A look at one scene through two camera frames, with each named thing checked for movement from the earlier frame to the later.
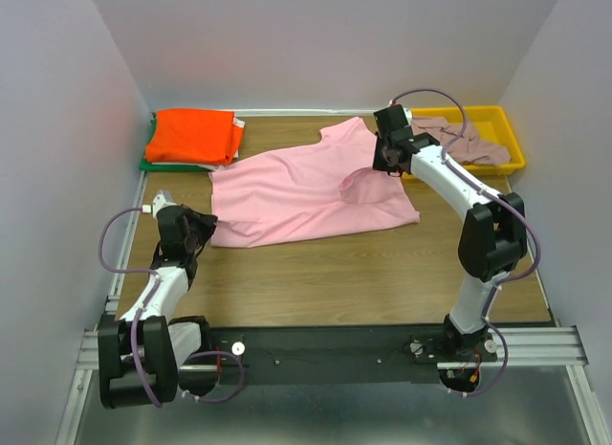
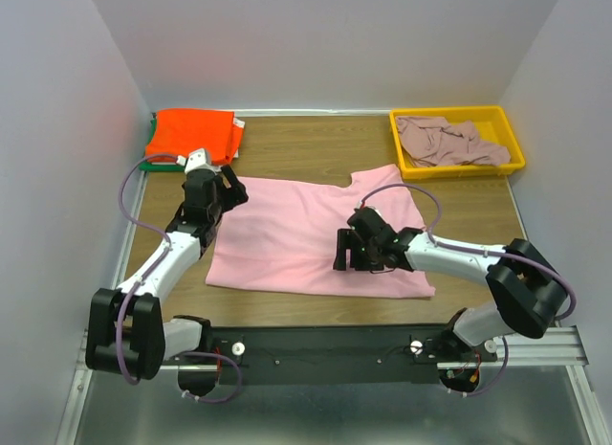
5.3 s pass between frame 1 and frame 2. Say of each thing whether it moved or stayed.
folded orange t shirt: stayed
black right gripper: moved
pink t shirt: moved
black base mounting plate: stayed
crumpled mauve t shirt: stayed
